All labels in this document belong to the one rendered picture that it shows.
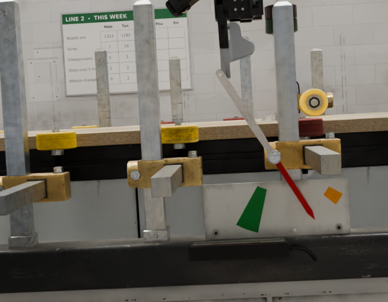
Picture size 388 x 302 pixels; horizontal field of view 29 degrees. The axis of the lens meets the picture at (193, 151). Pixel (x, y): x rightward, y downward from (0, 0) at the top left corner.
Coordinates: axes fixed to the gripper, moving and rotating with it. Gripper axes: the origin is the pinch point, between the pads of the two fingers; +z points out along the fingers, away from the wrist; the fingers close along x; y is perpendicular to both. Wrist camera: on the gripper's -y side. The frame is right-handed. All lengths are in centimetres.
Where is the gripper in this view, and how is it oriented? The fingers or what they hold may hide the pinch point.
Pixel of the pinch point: (223, 71)
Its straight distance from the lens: 129.4
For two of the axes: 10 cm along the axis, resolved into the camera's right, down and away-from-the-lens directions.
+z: 0.6, 10.0, 0.5
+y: 10.0, -0.6, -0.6
